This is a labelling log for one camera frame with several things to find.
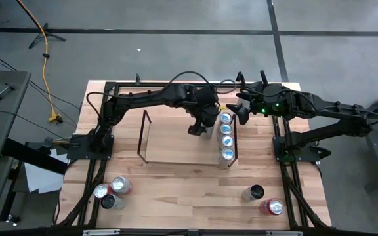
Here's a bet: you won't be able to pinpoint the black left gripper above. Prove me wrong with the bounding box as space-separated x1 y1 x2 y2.
188 101 222 137

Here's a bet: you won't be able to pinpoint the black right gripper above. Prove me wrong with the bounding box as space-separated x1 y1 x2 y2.
224 69 275 126

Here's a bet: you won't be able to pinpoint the red Fanta can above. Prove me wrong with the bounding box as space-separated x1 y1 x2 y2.
259 198 285 216

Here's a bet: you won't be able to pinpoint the red soda can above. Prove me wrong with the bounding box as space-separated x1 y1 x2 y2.
110 176 133 195
93 183 114 200

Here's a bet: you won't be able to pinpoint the black brass table clamp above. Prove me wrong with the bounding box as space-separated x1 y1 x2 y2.
41 136 81 152

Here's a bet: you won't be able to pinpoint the white paper sheets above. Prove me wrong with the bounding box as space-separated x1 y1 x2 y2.
24 149 70 195

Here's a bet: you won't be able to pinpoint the black support beam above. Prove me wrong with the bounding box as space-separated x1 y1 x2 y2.
1 138 69 176

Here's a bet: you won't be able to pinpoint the black tripod stand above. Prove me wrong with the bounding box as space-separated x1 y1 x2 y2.
28 22 67 50

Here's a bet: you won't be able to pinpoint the grey side table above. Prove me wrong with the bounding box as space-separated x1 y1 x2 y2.
0 70 32 161

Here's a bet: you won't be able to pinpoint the metal table foot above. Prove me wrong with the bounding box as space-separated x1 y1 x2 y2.
5 213 22 227

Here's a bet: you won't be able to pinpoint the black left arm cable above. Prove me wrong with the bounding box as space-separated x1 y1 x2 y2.
85 70 238 114

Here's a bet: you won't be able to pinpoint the black aluminium table frame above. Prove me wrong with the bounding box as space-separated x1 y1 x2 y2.
54 81 331 236

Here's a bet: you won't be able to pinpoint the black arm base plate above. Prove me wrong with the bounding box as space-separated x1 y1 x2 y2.
66 134 115 161
272 134 333 163

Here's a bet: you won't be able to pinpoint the silver metal bracket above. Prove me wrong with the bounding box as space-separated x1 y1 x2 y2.
83 229 121 236
266 230 303 236

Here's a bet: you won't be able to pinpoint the yellow orange extension cable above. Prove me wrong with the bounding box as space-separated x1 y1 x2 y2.
15 0 64 124

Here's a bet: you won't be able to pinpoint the black floor cables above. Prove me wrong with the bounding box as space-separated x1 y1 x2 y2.
0 47 83 138

